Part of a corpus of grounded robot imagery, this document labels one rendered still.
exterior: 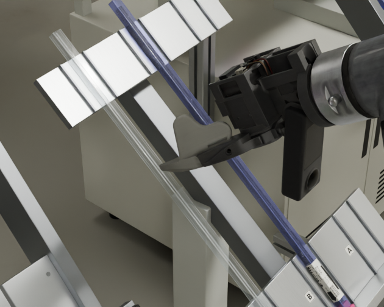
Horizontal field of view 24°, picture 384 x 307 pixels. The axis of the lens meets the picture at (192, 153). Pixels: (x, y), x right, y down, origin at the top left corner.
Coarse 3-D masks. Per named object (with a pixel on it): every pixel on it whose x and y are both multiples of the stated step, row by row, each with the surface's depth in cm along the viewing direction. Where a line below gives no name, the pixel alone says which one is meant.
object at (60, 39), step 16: (64, 48) 106; (80, 64) 107; (96, 80) 107; (96, 96) 107; (112, 112) 107; (128, 128) 107; (144, 144) 107; (144, 160) 107; (160, 176) 107; (176, 192) 107; (192, 208) 108; (192, 224) 108; (208, 224) 108; (208, 240) 107; (224, 256) 107; (240, 272) 108; (240, 288) 108; (256, 288) 108; (256, 304) 108
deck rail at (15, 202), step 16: (0, 144) 104; (0, 160) 103; (0, 176) 104; (16, 176) 104; (0, 192) 106; (16, 192) 103; (0, 208) 107; (16, 208) 105; (32, 208) 104; (16, 224) 106; (32, 224) 104; (48, 224) 105; (16, 240) 108; (32, 240) 106; (48, 240) 104; (32, 256) 107; (48, 256) 105; (64, 256) 105; (64, 272) 104; (80, 272) 105; (80, 288) 105; (80, 304) 105; (96, 304) 105
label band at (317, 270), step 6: (312, 264) 115; (318, 264) 116; (312, 270) 115; (318, 270) 115; (324, 270) 116; (318, 276) 115; (324, 276) 115; (318, 282) 116; (324, 282) 115; (330, 282) 116; (324, 288) 116; (330, 288) 115; (336, 288) 116; (330, 294) 116; (336, 294) 115; (342, 294) 116; (336, 300) 115
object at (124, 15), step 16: (112, 0) 114; (128, 16) 114; (144, 32) 114; (144, 48) 114; (160, 64) 114; (176, 80) 114; (192, 96) 115; (192, 112) 115; (240, 160) 115; (240, 176) 115; (256, 192) 115; (272, 208) 115; (288, 224) 115; (288, 240) 115; (304, 256) 115; (336, 304) 116
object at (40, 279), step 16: (32, 272) 103; (48, 272) 104; (0, 288) 100; (16, 288) 101; (32, 288) 103; (48, 288) 104; (64, 288) 105; (0, 304) 100; (16, 304) 101; (32, 304) 102; (48, 304) 103; (64, 304) 104
